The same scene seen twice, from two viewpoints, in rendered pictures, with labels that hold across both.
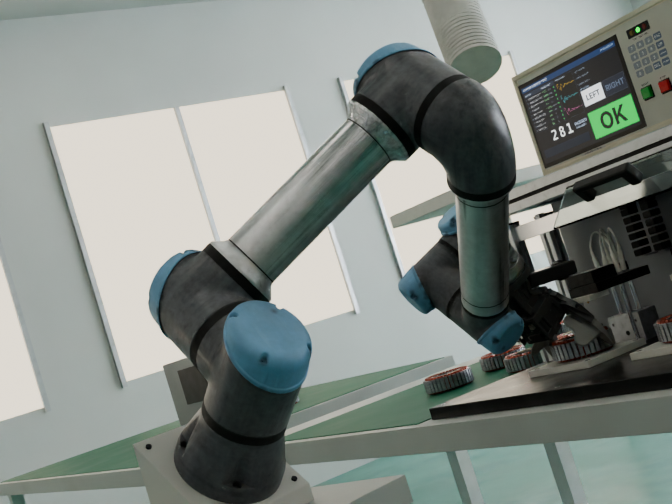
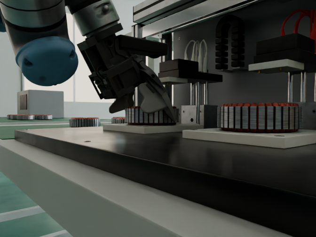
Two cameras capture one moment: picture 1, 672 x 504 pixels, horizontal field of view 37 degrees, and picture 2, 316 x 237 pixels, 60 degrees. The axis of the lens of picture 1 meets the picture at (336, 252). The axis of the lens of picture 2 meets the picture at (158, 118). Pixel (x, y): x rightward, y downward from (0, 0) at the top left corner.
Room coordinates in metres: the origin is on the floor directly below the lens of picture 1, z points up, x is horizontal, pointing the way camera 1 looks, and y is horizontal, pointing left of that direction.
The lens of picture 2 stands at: (1.23, -0.32, 0.81)
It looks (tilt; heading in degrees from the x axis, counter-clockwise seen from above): 1 degrees down; 354
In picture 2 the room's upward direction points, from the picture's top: straight up
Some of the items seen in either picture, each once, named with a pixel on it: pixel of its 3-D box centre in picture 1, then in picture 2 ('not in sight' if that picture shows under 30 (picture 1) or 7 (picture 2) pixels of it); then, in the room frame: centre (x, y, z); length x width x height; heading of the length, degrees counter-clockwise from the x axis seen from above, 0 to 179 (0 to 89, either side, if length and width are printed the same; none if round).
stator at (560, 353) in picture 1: (582, 344); (152, 115); (1.80, -0.37, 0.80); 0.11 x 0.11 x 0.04
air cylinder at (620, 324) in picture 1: (635, 325); (199, 116); (1.88, -0.49, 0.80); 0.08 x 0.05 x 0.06; 33
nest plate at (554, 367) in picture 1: (586, 357); (152, 127); (1.80, -0.37, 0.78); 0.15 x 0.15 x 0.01; 33
